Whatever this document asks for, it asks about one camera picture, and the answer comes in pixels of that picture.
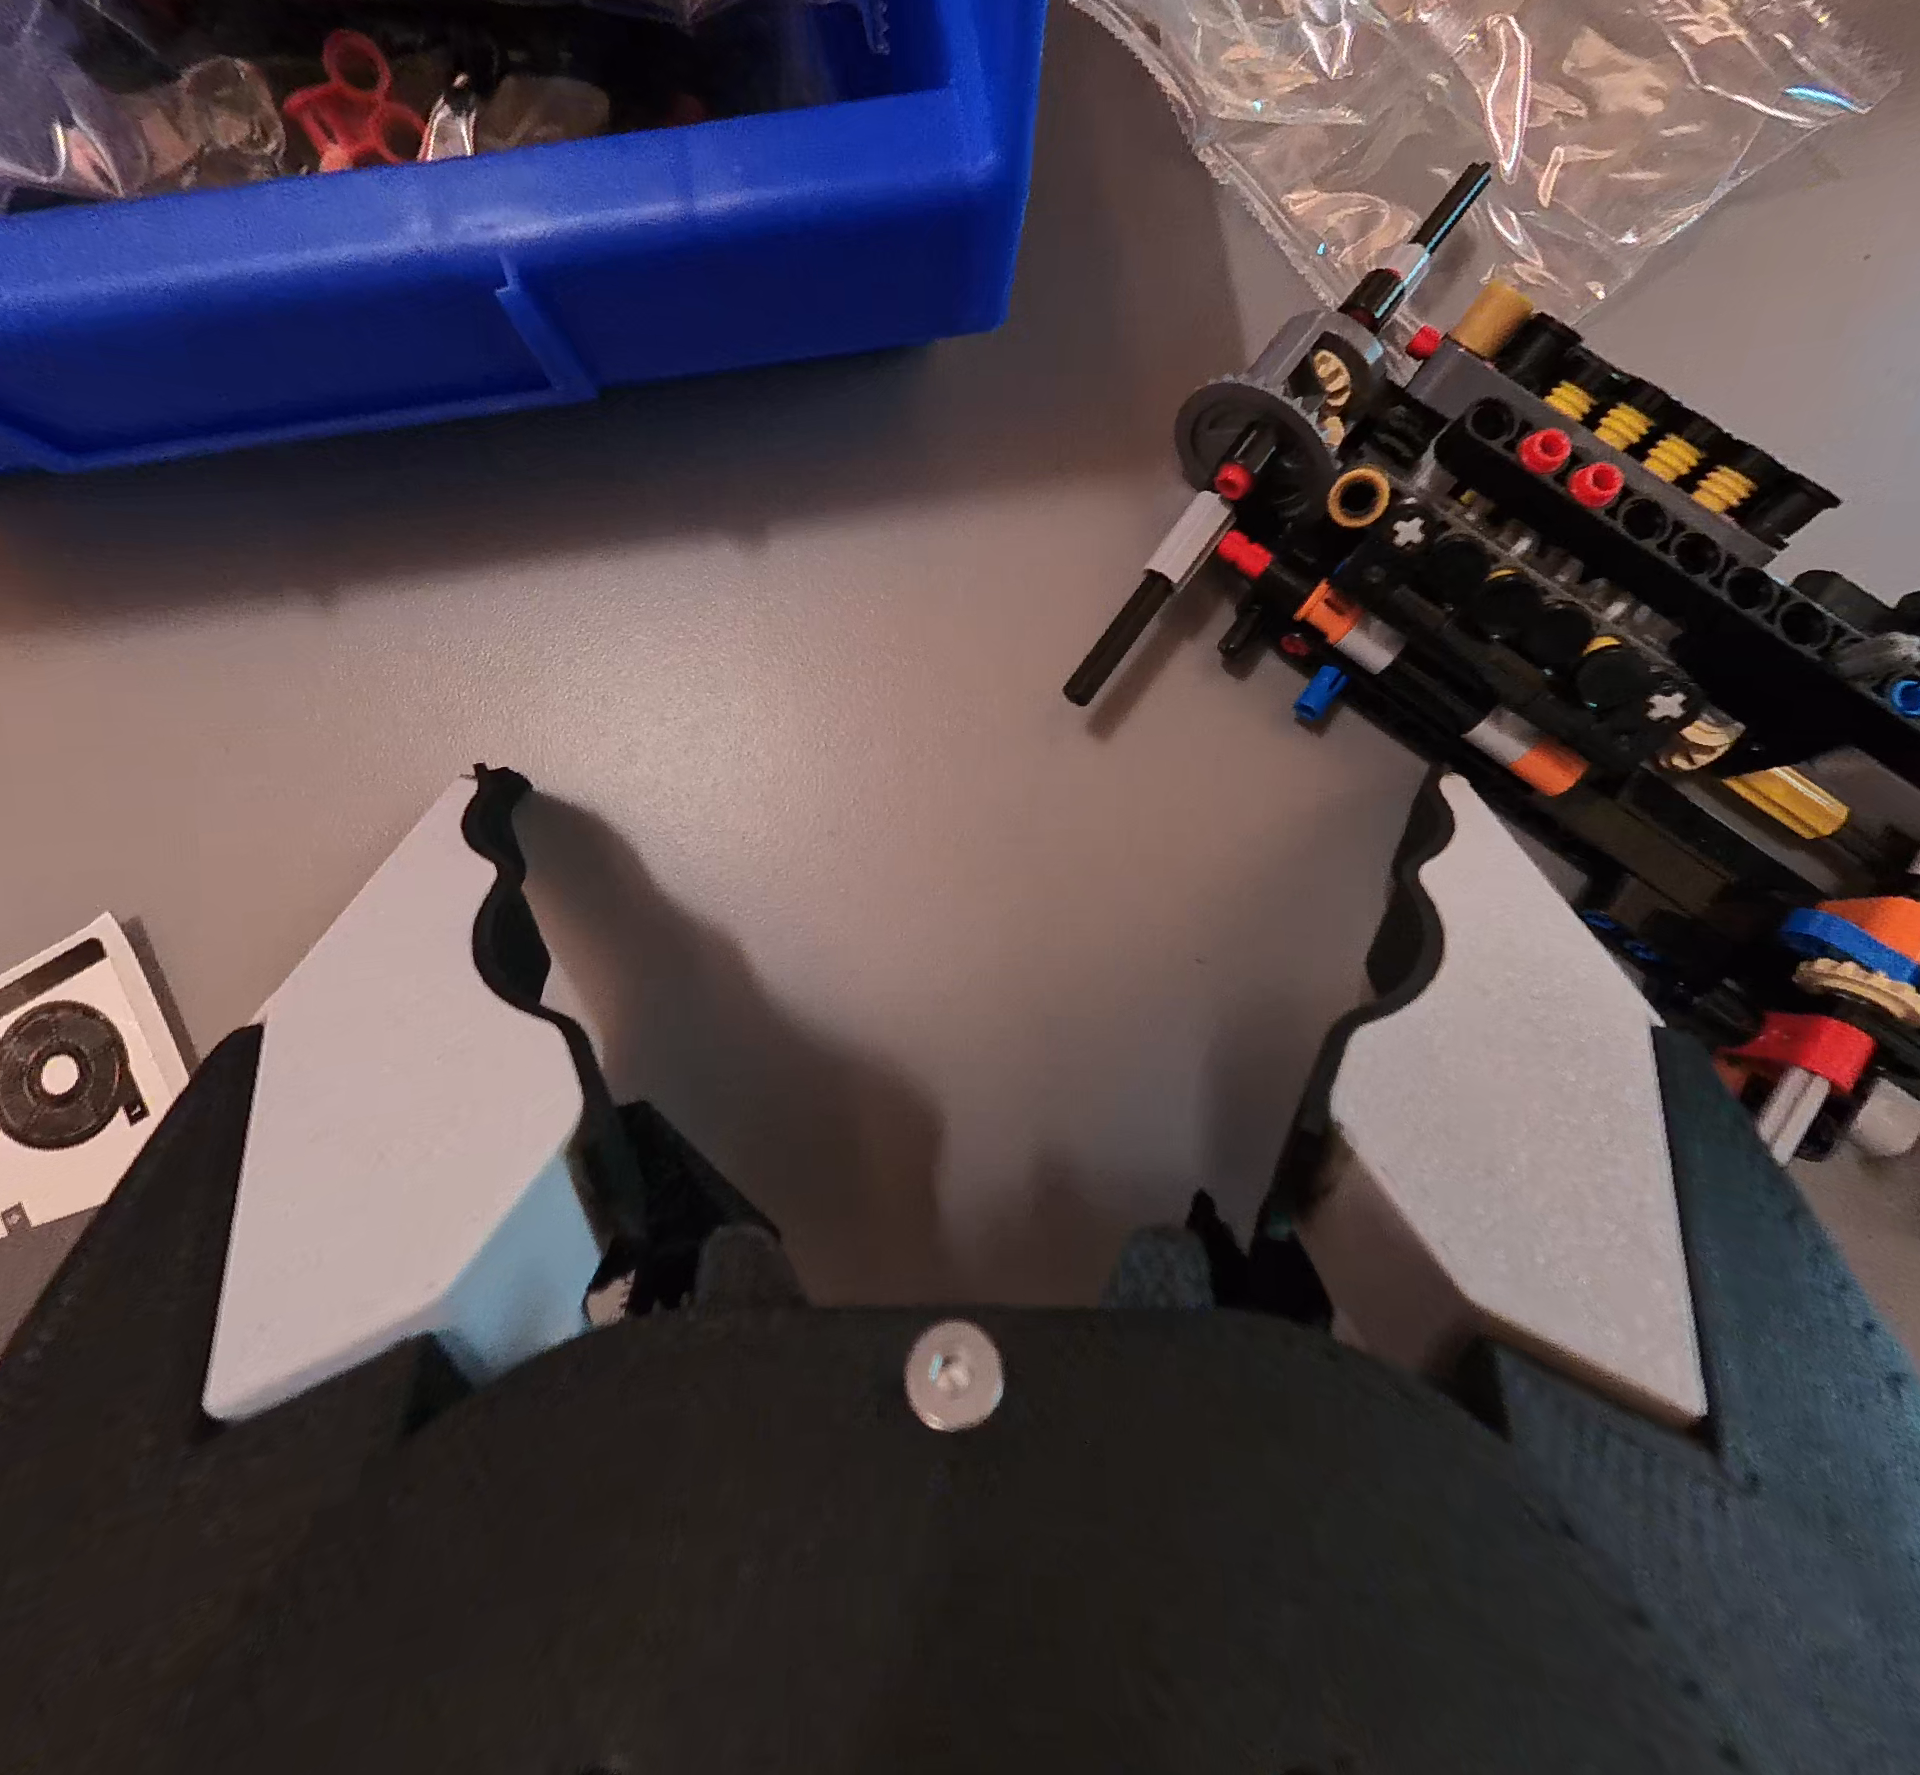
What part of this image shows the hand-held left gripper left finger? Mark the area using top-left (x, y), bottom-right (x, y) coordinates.
top-left (199, 764), bottom-right (654, 1424)

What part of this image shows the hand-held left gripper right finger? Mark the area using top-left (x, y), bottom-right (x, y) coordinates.
top-left (1251, 768), bottom-right (1716, 1430)

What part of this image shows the black technic brick assembly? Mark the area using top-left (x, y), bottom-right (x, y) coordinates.
top-left (1061, 161), bottom-right (1920, 1161)

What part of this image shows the black and white printed card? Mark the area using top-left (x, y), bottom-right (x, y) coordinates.
top-left (0, 913), bottom-right (196, 1244)

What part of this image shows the clear empty plastic bag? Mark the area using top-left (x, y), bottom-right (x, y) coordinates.
top-left (1057, 0), bottom-right (1904, 308)

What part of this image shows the blue plastic bin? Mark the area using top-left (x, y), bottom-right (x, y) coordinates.
top-left (0, 0), bottom-right (1063, 479)

